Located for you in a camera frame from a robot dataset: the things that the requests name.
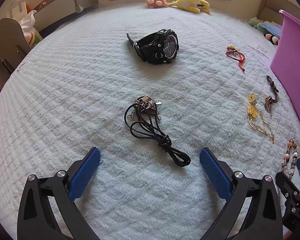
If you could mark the white paper bag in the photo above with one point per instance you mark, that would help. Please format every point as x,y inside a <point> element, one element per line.
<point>17,10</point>

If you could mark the grey chair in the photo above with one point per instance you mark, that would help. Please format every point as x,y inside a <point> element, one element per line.
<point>13,44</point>

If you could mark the white plastic bag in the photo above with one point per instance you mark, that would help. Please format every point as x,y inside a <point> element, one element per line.
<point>32,36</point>

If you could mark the grey white desk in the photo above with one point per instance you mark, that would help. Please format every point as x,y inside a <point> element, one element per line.
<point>56,10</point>

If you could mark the black wrist watch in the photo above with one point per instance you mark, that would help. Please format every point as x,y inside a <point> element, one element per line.
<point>157,48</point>

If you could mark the grey bed headboard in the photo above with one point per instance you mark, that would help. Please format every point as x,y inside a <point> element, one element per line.
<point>269,10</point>

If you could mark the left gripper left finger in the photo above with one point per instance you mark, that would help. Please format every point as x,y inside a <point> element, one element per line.
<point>36,219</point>

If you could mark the pink plastic tub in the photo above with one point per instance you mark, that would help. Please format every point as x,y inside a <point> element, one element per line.
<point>286,61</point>

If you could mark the yellow plush toy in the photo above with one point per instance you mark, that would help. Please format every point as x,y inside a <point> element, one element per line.
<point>194,6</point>

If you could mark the green plush toy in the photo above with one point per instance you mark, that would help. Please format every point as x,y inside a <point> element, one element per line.
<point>264,27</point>

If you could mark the orange plush toy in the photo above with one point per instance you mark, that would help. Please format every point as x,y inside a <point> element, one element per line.
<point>157,3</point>

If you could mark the gold chain yellow charm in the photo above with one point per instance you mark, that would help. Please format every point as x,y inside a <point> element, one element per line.
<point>256,120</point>

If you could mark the light blue bed cover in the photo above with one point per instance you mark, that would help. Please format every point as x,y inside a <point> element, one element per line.
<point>84,86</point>

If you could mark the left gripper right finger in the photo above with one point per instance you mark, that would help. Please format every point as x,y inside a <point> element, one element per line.
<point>263,219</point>

